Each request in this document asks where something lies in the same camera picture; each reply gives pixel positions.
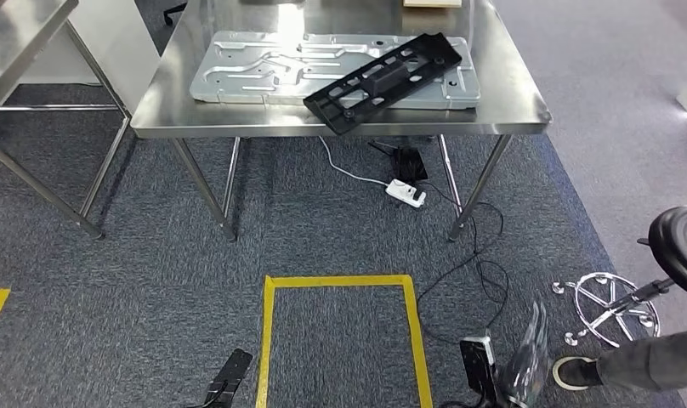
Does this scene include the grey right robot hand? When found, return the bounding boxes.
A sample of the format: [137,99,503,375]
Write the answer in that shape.
[501,301,550,408]

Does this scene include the black plastic panel part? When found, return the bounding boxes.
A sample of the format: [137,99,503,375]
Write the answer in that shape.
[303,31,464,136]

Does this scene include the stainless steel workbench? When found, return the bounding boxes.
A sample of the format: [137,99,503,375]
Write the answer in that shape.
[130,0,553,243]

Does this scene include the person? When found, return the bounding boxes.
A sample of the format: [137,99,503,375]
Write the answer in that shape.
[552,323,687,393]

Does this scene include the black stool with chrome base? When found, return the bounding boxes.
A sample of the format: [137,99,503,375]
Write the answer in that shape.
[552,205,687,349]

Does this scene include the white power strip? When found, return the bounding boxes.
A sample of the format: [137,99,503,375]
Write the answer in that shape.
[385,178,428,209]

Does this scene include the black floor socket box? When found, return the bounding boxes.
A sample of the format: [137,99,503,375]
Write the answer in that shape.
[368,140,429,183]

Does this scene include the stamped grey metal panel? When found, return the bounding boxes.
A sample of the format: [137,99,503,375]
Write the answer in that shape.
[189,31,481,111]

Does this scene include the stainless steel side table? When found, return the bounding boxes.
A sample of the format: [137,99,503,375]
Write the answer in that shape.
[0,0,133,241]

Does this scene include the black floor cable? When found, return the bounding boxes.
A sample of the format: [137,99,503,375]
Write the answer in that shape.
[417,179,511,344]

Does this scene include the white power cable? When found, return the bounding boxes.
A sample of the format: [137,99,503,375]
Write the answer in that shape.
[319,136,389,187]

